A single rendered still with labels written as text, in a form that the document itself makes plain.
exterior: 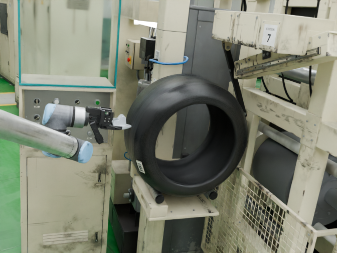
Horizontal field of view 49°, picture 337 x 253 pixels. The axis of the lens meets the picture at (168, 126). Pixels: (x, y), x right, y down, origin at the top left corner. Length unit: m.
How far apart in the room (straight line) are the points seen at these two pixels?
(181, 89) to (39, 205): 1.29
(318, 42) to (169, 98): 0.62
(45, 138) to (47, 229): 1.30
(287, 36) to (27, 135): 1.01
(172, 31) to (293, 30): 0.68
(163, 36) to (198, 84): 0.41
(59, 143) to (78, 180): 1.04
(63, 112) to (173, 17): 0.76
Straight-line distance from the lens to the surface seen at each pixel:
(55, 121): 1.59
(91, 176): 2.43
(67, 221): 2.57
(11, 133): 1.26
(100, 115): 1.63
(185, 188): 1.76
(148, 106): 1.61
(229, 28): 1.85
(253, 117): 2.20
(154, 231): 2.33
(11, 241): 3.12
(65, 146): 1.44
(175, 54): 1.97
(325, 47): 1.50
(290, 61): 1.65
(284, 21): 1.50
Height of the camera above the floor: 1.74
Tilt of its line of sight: 17 degrees down
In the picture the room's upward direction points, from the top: 6 degrees clockwise
